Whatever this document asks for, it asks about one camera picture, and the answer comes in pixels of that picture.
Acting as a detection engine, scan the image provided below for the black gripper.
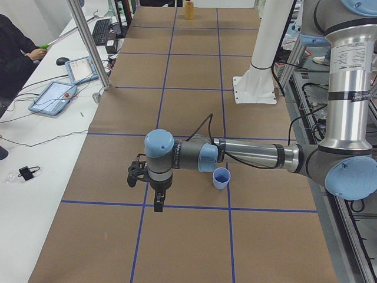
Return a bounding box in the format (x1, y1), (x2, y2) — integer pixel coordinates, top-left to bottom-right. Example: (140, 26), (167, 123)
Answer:
(150, 179), (173, 212)

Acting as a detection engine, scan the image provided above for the blue plastic cup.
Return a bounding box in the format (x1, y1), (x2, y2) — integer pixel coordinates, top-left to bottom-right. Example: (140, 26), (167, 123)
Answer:
(213, 167), (231, 190)

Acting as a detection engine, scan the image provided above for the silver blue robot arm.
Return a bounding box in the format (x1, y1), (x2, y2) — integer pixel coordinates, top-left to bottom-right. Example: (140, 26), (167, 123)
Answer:
(141, 1), (376, 212)

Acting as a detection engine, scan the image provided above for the wooden chopstick holder cup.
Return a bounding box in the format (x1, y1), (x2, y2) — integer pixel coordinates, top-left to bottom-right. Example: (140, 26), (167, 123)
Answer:
(184, 1), (194, 20)

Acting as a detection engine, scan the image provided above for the small silver metal cylinder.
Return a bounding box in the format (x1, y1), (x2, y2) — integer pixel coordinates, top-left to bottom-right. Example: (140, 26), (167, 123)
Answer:
(92, 93), (100, 103)

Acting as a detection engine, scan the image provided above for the black adapter in plastic bag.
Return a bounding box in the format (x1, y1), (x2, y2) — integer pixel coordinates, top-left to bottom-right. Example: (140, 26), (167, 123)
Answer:
(6, 166), (42, 183)

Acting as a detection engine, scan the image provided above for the blue teach pendant near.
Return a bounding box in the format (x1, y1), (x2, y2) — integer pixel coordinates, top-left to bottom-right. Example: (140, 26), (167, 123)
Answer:
(28, 81), (78, 116)

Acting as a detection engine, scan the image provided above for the blue teach pendant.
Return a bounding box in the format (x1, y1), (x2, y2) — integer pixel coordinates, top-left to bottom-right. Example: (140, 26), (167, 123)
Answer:
(65, 56), (98, 85)
(28, 81), (78, 116)

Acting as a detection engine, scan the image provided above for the blue teach pendant far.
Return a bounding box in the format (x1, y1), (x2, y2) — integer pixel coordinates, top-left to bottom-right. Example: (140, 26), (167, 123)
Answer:
(65, 56), (98, 85)

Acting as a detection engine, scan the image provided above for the black box with label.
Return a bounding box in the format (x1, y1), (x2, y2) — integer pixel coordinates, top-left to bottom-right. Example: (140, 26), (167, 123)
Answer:
(105, 39), (118, 54)

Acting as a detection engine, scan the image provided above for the black computer mouse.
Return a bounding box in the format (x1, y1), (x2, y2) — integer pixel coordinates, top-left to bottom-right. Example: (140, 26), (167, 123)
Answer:
(56, 57), (70, 66)

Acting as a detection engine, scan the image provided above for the black keyboard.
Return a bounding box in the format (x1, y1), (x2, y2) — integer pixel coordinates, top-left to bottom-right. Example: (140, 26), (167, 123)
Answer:
(92, 18), (112, 46)

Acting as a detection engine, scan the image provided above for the person in black clothes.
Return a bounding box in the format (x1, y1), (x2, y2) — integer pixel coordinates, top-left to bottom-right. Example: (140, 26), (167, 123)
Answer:
(1, 15), (47, 99)

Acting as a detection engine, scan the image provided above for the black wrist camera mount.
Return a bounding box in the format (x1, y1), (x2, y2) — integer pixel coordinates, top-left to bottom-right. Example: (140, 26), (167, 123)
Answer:
(127, 153), (150, 187)

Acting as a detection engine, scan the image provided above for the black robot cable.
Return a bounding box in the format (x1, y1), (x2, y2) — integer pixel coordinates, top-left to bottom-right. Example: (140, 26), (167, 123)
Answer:
(187, 113), (301, 169)

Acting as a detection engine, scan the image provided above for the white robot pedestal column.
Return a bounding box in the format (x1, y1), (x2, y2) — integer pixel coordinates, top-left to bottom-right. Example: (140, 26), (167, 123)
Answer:
(233, 0), (295, 104)

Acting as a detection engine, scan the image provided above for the aluminium frame post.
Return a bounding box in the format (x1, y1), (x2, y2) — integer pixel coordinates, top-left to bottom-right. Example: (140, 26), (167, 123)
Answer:
(67, 0), (110, 90)

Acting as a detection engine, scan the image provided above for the aluminium frame rail right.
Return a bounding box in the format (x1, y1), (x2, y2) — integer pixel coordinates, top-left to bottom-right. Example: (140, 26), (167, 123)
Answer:
(281, 42), (376, 282)

